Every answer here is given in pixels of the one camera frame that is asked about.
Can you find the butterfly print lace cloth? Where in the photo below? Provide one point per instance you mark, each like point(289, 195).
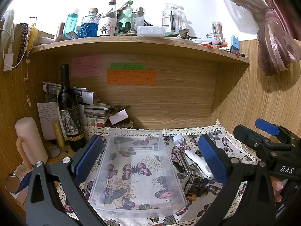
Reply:
point(193, 210)

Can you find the green spray bottle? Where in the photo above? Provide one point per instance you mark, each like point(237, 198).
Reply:
point(124, 15)

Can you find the blue glass decanter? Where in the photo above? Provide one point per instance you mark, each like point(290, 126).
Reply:
point(89, 24)

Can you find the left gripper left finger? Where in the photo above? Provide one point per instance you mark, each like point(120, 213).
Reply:
point(85, 158)

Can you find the stack of books and papers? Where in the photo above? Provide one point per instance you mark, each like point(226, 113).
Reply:
point(94, 112)

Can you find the blue box on shelf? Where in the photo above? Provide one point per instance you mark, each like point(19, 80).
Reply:
point(234, 45)

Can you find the pink sticky note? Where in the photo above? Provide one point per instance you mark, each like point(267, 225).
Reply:
point(85, 66)

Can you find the person's right hand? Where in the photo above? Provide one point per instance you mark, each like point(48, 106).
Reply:
point(277, 187)

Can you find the teal plastic bottle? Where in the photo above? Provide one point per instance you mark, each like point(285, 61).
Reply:
point(70, 24)

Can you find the wooden shelf board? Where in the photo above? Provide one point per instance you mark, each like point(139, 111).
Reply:
point(139, 46)

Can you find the orange sticky note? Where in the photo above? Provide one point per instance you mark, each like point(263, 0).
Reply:
point(131, 77)

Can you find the pink curtain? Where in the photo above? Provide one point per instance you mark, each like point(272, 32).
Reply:
point(277, 47)

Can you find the dark wine bottle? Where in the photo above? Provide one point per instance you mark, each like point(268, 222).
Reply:
point(69, 112)

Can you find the clear rectangular container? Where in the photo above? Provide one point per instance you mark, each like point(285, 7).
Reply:
point(150, 31)

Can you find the green sticky note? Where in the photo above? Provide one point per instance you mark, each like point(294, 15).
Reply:
point(127, 66)

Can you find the brown black small object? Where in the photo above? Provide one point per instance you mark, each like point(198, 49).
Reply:
point(194, 187)

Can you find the white card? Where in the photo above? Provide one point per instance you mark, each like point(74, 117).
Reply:
point(118, 117)

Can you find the white handheld lint shaver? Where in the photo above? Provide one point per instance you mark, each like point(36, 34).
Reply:
point(199, 164)

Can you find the round eyeglasses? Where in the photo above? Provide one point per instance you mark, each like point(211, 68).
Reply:
point(54, 151)

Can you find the white plug adapter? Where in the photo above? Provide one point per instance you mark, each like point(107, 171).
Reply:
point(179, 140)

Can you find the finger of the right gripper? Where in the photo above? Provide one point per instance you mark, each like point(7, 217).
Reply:
point(251, 139)
point(267, 127)

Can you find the yellow lip balm tube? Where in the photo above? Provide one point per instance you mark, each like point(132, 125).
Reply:
point(58, 133)

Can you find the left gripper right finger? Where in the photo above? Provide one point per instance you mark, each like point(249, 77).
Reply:
point(216, 159)

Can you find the clear plastic storage bin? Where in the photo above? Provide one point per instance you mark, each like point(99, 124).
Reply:
point(136, 176)

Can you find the white handwritten note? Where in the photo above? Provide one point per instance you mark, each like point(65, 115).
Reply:
point(48, 114)

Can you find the white illustrated bottle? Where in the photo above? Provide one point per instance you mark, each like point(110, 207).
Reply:
point(107, 24)

